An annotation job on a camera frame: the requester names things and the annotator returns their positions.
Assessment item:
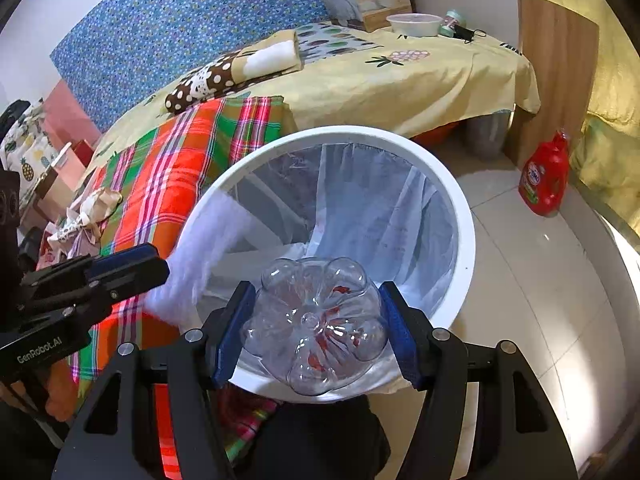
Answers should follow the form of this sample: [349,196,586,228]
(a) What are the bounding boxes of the red white carton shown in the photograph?
[42,215,101,261]

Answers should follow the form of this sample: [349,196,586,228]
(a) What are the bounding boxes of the small green jar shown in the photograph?
[439,9,467,38]

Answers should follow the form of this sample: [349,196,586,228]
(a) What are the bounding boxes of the clear plastic bottle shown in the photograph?
[240,256,390,397]

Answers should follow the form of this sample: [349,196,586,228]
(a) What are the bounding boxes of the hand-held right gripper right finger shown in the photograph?
[377,280,581,480]

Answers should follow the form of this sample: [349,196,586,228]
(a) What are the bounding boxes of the fruit print pillow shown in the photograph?
[295,21,386,65]

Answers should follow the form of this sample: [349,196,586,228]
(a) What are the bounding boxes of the red green plaid blanket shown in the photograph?
[37,95,301,480]

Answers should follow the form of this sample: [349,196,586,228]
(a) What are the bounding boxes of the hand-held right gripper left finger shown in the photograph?
[52,280,258,480]

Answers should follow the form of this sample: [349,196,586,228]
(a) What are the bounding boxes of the yellow curtain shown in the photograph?
[510,0,640,241]

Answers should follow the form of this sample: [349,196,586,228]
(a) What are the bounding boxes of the grey bucket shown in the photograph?
[467,110,511,158]

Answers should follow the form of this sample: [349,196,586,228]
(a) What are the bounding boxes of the wooden bed board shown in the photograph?
[502,0,601,171]

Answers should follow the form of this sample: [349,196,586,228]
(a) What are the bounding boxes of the yellow pineapple print bedsheet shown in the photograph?
[85,22,542,171]

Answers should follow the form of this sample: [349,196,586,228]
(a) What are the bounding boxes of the white plastic bowl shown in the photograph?
[386,12,445,38]

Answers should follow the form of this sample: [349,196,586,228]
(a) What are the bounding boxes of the brown polka dot pillow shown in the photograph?
[164,30,303,115]

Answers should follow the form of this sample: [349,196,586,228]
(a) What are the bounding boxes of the white round trash bin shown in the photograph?
[170,127,476,403]

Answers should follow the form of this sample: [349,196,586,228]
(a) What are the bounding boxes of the red detergent bottle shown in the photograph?
[517,129,572,218]

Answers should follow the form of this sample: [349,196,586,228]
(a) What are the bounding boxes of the pineapple print fabric bag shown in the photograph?
[0,102,56,181]

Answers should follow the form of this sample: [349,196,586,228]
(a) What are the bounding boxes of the black clothing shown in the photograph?
[0,100,32,133]

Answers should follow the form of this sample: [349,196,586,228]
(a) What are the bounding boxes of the orange basin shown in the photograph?
[410,121,458,147]

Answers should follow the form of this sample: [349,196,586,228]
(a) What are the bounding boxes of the blue floral headboard cover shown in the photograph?
[50,0,333,133]

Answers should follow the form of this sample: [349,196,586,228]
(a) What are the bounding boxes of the pink board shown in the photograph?
[42,80,101,146]

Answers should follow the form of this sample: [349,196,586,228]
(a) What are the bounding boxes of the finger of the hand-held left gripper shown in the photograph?
[50,243,163,273]
[20,257,171,322]

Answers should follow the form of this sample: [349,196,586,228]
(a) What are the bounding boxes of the person's dark trousers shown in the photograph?
[240,395,392,480]

